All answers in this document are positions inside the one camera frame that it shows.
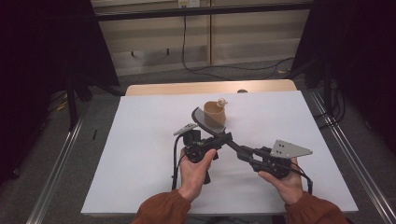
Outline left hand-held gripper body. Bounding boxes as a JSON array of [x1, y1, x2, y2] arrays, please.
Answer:
[[173, 122, 218, 163]]

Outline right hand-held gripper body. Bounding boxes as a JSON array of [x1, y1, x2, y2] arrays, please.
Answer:
[[252, 139, 313, 180]]

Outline black spatula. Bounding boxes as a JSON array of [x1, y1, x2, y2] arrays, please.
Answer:
[[191, 106, 250, 157]]

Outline tan cup with small figure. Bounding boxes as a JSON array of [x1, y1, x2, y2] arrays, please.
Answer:
[[204, 97, 229, 127]]

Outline person's right hand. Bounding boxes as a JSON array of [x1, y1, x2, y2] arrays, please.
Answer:
[[258, 158, 304, 206]]

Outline person's left hand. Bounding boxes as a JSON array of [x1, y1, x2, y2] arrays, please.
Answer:
[[178, 148, 218, 202]]

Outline wooden table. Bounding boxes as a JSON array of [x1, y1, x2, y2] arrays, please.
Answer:
[[124, 78, 298, 97]]

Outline black metal stand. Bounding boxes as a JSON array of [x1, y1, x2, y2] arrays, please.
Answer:
[[65, 76, 79, 132]]

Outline black horizontal bar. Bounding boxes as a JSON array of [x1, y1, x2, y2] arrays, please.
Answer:
[[92, 2, 314, 22]]

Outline black curtain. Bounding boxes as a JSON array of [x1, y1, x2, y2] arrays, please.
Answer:
[[0, 0, 120, 185], [290, 0, 396, 153]]

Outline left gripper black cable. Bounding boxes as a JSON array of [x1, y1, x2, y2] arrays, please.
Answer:
[[171, 133, 188, 191]]

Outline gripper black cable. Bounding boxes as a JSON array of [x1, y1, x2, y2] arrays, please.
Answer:
[[171, 133, 188, 191], [290, 161, 314, 196]]

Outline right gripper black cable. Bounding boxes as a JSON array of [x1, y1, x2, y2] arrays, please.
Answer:
[[290, 161, 314, 196]]

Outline long black floor cable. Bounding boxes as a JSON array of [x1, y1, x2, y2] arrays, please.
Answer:
[[181, 15, 295, 81]]

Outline aluminium floor rail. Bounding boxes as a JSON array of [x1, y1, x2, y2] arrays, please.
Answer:
[[26, 118, 85, 224], [310, 91, 396, 224]]

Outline bundle of black cables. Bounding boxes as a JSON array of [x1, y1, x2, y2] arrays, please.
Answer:
[[314, 80, 347, 129]]

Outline white wall socket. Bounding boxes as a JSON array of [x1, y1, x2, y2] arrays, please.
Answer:
[[177, 0, 201, 8]]

